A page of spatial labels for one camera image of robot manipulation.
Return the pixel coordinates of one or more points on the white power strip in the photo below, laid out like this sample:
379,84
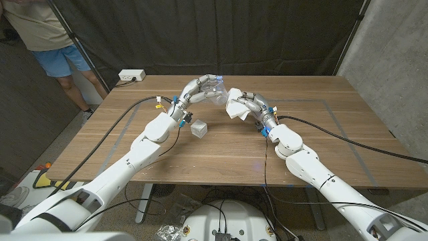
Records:
132,74

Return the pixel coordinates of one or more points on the black backdrop stand pole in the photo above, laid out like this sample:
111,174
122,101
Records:
77,43
351,37

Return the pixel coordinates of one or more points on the grey table leg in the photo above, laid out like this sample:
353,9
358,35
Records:
316,211

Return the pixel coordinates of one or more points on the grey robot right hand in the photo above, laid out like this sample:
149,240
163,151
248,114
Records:
259,103

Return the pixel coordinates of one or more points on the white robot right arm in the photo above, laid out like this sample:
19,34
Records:
317,170

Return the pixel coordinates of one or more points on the yellow and black floor mat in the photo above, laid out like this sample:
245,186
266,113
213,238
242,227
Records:
50,182

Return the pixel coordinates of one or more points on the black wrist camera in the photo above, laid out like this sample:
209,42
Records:
188,117
259,126

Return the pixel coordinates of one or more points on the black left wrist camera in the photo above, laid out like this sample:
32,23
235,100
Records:
188,117

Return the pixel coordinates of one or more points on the small clear plastic box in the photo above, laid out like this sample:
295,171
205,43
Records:
199,130

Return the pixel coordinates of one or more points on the grey tape strip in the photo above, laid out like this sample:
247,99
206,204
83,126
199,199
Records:
366,167
115,145
301,99

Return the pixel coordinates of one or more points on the clear plastic measuring cup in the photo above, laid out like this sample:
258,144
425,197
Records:
219,96

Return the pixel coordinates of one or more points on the crumpled clear plastic bag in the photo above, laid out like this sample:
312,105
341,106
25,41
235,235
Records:
168,232

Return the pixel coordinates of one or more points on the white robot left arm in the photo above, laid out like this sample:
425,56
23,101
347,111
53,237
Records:
117,174

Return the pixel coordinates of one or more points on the white robot torso base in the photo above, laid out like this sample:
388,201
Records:
240,217

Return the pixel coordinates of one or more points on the white paper tissue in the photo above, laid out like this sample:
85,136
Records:
234,110

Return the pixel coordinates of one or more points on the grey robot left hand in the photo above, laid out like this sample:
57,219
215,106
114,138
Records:
192,90

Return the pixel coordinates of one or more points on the white table leg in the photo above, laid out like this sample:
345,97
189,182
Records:
143,204

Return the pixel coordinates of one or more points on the person in blue shorts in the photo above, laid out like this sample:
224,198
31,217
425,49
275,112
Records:
36,26

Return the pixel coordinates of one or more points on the grey sneaker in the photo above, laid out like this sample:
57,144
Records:
15,195

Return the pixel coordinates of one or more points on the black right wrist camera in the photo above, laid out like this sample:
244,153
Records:
259,126

